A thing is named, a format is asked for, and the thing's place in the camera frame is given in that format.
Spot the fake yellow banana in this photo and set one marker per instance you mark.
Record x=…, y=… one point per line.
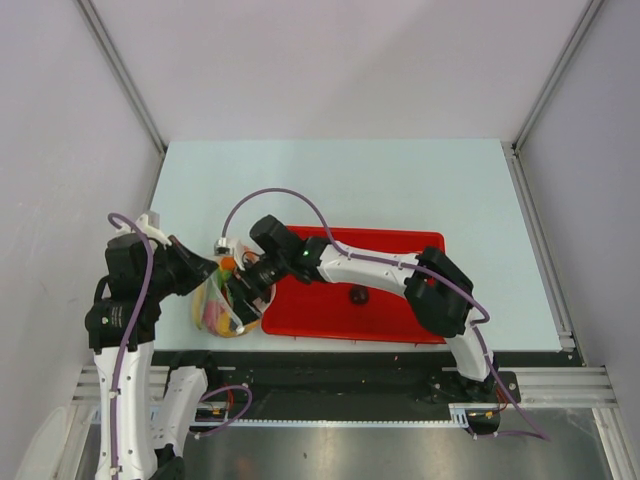
x=198, y=304

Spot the right aluminium frame post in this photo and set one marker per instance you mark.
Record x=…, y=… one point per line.
x=560, y=67

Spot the fake dark purple fruit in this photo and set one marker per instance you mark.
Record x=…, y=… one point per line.
x=359, y=295

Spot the left aluminium frame post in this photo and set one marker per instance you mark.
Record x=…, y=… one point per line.
x=121, y=73

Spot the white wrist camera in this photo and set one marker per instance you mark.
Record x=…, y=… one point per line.
x=149, y=224
x=229, y=246

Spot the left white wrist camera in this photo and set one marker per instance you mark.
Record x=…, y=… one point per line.
x=149, y=224

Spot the aluminium frame post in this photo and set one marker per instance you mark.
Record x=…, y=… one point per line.
x=560, y=67
x=121, y=73

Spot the aluminium front rail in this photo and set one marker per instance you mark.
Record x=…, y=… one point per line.
x=564, y=387

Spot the fake orange fruit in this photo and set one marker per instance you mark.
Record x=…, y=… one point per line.
x=227, y=263

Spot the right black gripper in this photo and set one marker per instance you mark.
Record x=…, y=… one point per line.
x=244, y=306

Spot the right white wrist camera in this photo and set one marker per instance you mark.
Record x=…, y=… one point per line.
x=229, y=246

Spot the fake pink dragon fruit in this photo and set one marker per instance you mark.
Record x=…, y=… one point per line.
x=217, y=320

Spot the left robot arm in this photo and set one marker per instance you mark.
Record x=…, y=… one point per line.
x=134, y=442

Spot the clear zip top bag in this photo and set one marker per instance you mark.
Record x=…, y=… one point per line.
x=216, y=288

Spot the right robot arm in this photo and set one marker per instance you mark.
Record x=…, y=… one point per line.
x=438, y=293

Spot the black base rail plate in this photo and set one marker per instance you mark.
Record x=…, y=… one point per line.
x=370, y=387

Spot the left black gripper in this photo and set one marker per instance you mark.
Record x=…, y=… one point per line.
x=197, y=266

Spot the red plastic tray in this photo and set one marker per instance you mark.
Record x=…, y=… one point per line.
x=325, y=311

